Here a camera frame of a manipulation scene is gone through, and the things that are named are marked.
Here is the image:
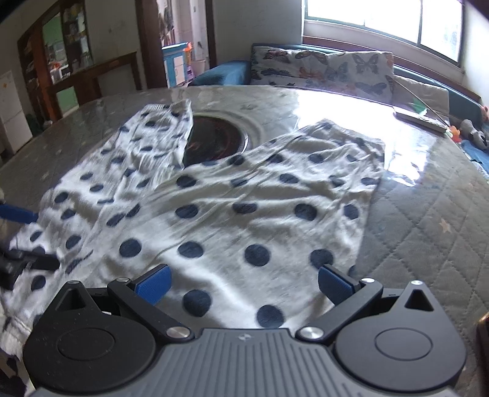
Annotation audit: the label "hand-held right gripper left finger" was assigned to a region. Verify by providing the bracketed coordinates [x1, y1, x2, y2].
[57, 263, 194, 343]

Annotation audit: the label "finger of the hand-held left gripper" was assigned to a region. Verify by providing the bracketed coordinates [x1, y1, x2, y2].
[0, 247, 61, 291]
[0, 203, 39, 224]

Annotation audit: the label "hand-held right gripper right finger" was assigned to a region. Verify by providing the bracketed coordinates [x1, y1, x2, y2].
[297, 264, 441, 343]

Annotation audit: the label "white polka dot pants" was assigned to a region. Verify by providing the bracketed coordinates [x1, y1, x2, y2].
[0, 99, 386, 359]

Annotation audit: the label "white refrigerator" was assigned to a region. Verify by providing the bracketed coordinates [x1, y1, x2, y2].
[0, 71, 33, 156]

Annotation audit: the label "grey quilted star table cover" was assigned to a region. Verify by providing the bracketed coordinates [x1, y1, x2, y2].
[0, 85, 489, 397]

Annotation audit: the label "round turntable disc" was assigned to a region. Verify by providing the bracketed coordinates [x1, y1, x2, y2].
[182, 111, 251, 167]

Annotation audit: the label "dark wooden desk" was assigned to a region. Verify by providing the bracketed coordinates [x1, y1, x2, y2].
[49, 51, 143, 108]

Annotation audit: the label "wooden shelf cabinet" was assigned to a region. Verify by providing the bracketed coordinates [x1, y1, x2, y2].
[17, 0, 96, 123]

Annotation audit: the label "white flat device with antenna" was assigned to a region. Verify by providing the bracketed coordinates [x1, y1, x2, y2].
[393, 76, 450, 134]

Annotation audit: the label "blue cloth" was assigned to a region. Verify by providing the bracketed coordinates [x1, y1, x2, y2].
[461, 139, 489, 169]

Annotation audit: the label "grey plush toy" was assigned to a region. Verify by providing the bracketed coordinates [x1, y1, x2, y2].
[458, 119, 489, 149]

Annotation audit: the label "white cushion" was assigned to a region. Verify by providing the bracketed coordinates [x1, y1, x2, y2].
[393, 74, 450, 116]

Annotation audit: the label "butterfly print cushion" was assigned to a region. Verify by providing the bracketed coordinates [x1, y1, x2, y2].
[250, 45, 397, 104]

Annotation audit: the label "blue and white box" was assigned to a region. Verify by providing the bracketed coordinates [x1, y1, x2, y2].
[161, 41, 194, 88]

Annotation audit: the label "blue sofa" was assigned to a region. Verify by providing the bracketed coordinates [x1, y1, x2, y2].
[189, 43, 485, 127]

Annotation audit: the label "window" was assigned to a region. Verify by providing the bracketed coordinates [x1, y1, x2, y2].
[303, 0, 466, 65]

